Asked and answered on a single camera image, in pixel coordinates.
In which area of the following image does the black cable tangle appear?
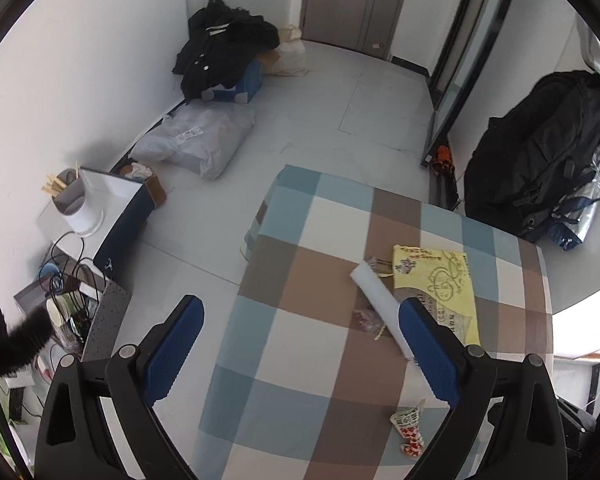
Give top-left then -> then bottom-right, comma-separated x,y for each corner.
39,232 -> 106,321

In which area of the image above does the black fuzzy cloth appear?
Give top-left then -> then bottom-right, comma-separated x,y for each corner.
0,280 -> 53,376

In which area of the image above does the grey door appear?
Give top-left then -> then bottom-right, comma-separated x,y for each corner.
300,0 -> 411,61

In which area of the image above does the bundle of wooden chopsticks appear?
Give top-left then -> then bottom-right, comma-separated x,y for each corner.
41,161 -> 81,196

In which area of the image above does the white paper cup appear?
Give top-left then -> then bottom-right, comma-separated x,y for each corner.
45,296 -> 73,331

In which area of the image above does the silver blue bag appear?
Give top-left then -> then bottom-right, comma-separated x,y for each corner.
547,140 -> 600,251

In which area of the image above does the white paper roll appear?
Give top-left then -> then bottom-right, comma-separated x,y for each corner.
350,260 -> 416,361

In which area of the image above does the checked tablecloth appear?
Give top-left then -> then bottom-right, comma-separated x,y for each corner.
190,164 -> 553,480

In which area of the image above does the white plastic bag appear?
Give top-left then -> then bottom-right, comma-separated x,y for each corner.
130,101 -> 257,181

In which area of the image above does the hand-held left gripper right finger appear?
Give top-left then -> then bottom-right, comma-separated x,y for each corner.
397,297 -> 566,480

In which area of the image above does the white chopstick holder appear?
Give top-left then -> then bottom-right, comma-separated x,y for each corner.
52,167 -> 105,236

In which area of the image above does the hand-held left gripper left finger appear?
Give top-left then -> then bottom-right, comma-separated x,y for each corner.
34,294 -> 206,480

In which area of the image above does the yellow bread bag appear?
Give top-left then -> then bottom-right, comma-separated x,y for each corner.
391,244 -> 482,347

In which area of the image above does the grey speckled storage box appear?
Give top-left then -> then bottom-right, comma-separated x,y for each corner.
14,255 -> 133,361

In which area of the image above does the black jacket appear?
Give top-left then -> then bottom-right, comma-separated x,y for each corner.
172,0 -> 281,103

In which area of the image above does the black glass door frame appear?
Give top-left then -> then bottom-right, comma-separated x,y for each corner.
420,0 -> 531,168

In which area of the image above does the navy box with white top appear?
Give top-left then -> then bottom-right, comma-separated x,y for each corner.
77,166 -> 157,277

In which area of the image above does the red checkered wrapper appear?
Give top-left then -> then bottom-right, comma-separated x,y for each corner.
390,397 -> 427,457

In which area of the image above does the small clear wrapper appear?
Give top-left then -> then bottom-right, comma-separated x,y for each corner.
352,256 -> 395,342

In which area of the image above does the small brown cardboard box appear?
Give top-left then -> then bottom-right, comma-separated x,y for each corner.
117,160 -> 168,209

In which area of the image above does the blue cardboard box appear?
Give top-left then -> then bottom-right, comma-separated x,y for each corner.
200,47 -> 283,106

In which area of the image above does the black backpack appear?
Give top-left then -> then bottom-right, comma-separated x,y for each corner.
464,71 -> 600,243

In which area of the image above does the orange black umbrella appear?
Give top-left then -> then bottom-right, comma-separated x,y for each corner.
420,144 -> 463,211

